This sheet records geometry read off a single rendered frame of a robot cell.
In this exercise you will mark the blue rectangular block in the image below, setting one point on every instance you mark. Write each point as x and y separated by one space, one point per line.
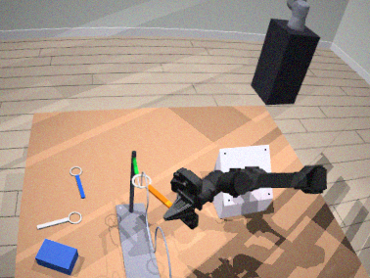
57 256

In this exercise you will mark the white handle with loop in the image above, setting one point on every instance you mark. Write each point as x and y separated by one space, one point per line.
56 222

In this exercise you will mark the blue-handled wire loop tool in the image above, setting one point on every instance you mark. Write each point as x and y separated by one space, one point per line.
78 182

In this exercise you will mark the orange bar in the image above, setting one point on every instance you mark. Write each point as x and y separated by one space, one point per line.
153 191

